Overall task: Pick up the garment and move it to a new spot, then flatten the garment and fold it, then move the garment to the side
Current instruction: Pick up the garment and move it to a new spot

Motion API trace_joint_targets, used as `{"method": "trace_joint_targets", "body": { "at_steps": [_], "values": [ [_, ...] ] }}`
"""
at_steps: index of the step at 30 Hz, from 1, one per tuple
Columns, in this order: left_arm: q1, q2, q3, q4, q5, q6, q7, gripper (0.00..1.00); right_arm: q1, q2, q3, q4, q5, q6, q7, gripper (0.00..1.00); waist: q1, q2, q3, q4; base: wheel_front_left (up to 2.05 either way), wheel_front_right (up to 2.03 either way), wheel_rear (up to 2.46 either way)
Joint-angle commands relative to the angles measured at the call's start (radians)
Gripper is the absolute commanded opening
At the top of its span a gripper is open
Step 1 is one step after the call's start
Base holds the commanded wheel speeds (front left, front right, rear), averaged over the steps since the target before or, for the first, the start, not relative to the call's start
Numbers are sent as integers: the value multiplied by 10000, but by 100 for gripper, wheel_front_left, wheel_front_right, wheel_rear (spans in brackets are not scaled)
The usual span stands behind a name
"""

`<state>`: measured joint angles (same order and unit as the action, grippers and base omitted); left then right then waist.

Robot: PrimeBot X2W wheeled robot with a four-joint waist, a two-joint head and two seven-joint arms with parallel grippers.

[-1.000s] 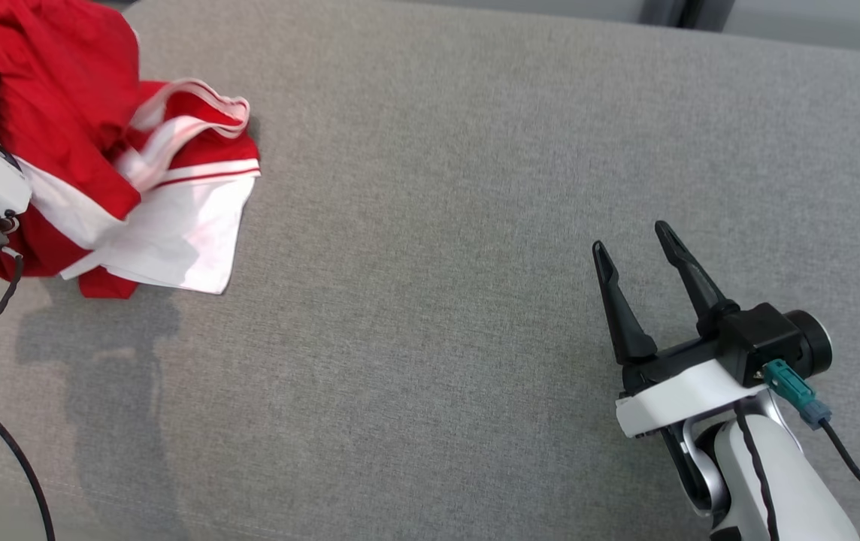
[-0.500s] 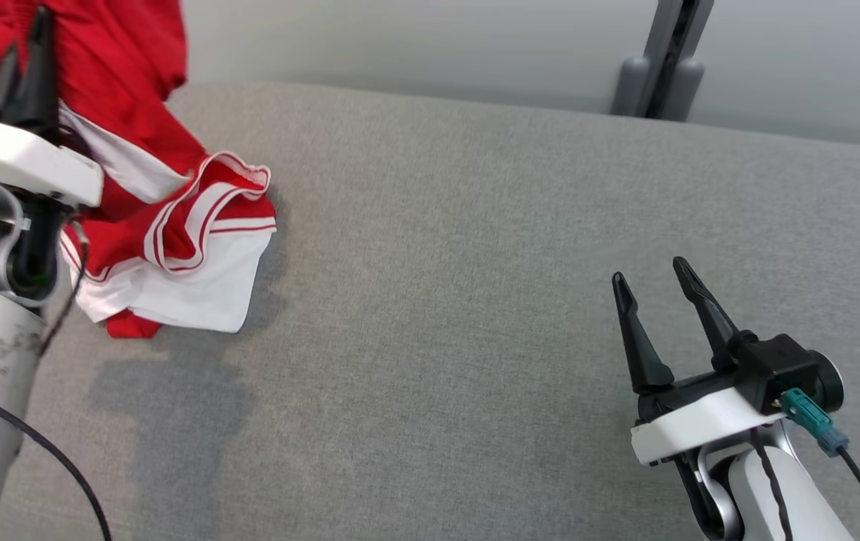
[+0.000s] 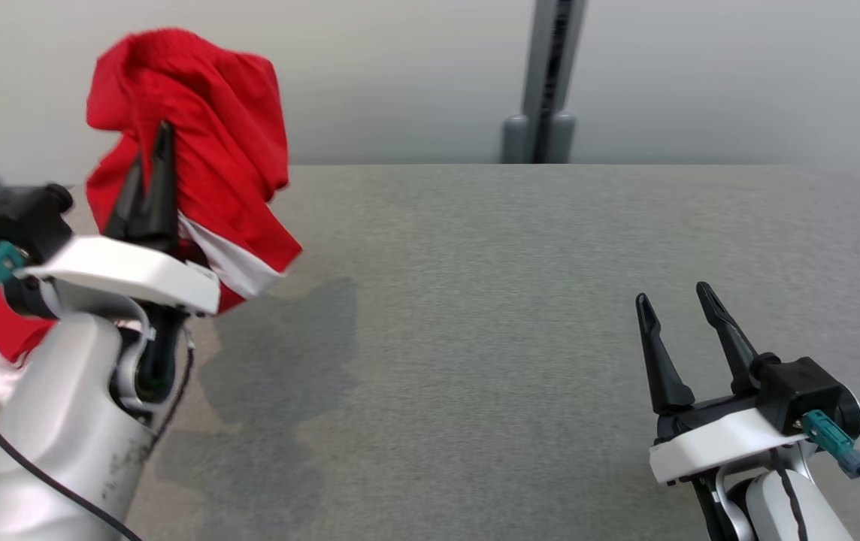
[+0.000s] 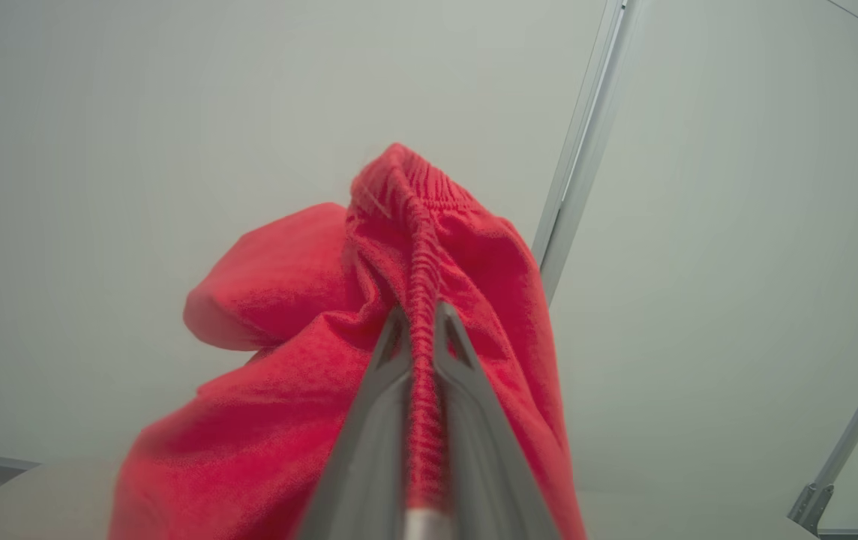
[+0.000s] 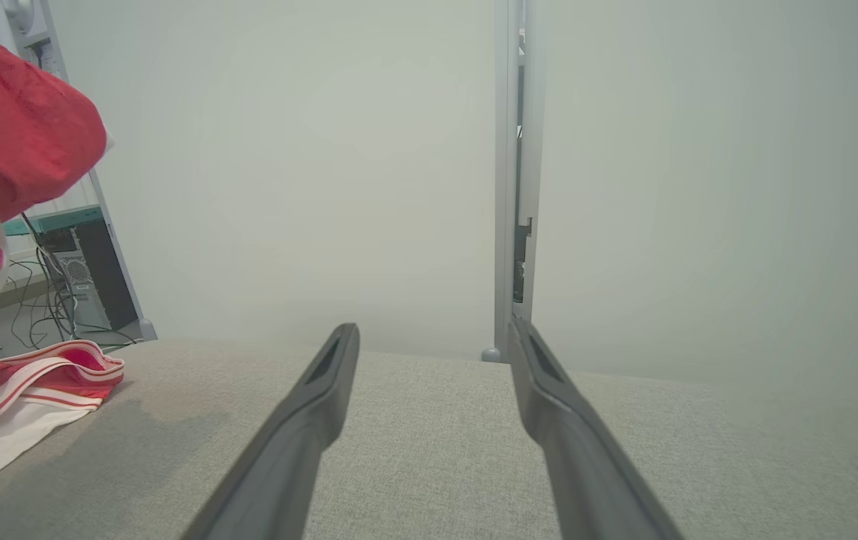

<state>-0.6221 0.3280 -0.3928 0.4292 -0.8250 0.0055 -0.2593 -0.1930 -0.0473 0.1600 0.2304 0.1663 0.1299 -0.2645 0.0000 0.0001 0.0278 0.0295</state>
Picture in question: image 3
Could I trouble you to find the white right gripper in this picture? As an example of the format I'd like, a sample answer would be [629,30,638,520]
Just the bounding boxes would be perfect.
[635,282,809,485]

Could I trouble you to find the grey metal post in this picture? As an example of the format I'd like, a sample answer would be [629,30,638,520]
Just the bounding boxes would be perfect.
[501,0,589,165]

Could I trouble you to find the red shorts with white stripe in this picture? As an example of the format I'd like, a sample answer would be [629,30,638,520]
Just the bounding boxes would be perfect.
[86,29,303,316]

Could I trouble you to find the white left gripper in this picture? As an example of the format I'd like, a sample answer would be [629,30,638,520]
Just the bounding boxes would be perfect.
[20,120,220,316]

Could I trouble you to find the teal right cable connector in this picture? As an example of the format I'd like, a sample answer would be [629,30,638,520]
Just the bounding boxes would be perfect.
[802,410,860,478]

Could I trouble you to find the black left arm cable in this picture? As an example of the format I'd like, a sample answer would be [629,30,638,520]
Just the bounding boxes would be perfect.
[0,308,141,541]

